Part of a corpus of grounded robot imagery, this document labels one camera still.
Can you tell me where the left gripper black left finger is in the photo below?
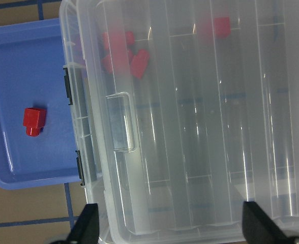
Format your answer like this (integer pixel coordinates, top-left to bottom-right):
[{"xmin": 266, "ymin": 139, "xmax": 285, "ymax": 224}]
[{"xmin": 65, "ymin": 203, "xmax": 100, "ymax": 243}]

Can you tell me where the red block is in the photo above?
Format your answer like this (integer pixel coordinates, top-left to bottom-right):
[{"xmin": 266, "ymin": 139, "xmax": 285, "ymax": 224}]
[
  {"xmin": 102, "ymin": 32, "xmax": 109, "ymax": 50},
  {"xmin": 101, "ymin": 54, "xmax": 113, "ymax": 74},
  {"xmin": 214, "ymin": 17, "xmax": 231, "ymax": 39},
  {"xmin": 125, "ymin": 31, "xmax": 135, "ymax": 46},
  {"xmin": 130, "ymin": 49, "xmax": 150, "ymax": 79},
  {"xmin": 23, "ymin": 107, "xmax": 47, "ymax": 137}
]

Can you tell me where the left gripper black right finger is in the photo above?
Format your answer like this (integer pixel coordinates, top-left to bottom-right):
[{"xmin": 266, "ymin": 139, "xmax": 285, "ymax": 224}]
[{"xmin": 242, "ymin": 201, "xmax": 295, "ymax": 244}]

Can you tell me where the clear plastic storage box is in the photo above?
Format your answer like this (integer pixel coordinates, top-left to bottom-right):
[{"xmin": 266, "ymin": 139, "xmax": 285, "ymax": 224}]
[{"xmin": 59, "ymin": 1, "xmax": 299, "ymax": 243}]

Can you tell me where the black box latch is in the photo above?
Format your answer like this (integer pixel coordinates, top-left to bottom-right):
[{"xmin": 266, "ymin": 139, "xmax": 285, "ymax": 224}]
[{"xmin": 63, "ymin": 66, "xmax": 73, "ymax": 106}]

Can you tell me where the blue plastic tray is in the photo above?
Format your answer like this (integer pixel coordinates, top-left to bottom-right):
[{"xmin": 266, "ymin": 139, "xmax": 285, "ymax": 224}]
[{"xmin": 0, "ymin": 19, "xmax": 79, "ymax": 190}]

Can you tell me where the red block in box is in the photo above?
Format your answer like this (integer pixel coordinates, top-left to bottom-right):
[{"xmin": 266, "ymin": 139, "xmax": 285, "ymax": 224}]
[
  {"xmin": 130, "ymin": 49, "xmax": 150, "ymax": 79},
  {"xmin": 102, "ymin": 32, "xmax": 109, "ymax": 50},
  {"xmin": 101, "ymin": 54, "xmax": 113, "ymax": 74},
  {"xmin": 125, "ymin": 31, "xmax": 135, "ymax": 46},
  {"xmin": 214, "ymin": 17, "xmax": 231, "ymax": 39}
]

